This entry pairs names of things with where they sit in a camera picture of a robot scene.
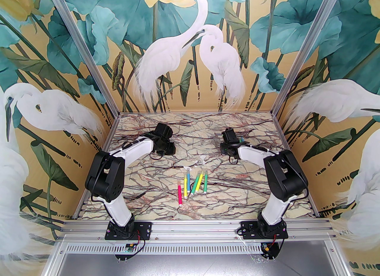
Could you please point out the yellow highlighter pen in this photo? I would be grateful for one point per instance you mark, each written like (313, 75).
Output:
(199, 179)
(185, 188)

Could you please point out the green highlighter pen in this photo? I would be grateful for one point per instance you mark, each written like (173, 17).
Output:
(205, 184)
(194, 186)

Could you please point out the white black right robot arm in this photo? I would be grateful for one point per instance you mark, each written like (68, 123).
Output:
(285, 177)

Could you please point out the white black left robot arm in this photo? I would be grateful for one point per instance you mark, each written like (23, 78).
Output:
(107, 177)

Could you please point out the pink highlighter pen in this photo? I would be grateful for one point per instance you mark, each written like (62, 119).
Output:
(180, 194)

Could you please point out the grey perforated metal tray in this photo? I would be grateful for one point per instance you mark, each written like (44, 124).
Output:
(193, 249)

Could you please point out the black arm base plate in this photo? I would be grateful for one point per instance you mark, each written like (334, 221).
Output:
(248, 230)
(142, 228)

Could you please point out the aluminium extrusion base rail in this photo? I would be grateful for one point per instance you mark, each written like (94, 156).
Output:
(196, 230)

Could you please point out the aluminium frame post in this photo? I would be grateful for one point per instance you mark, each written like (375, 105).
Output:
(86, 50)
(305, 49)

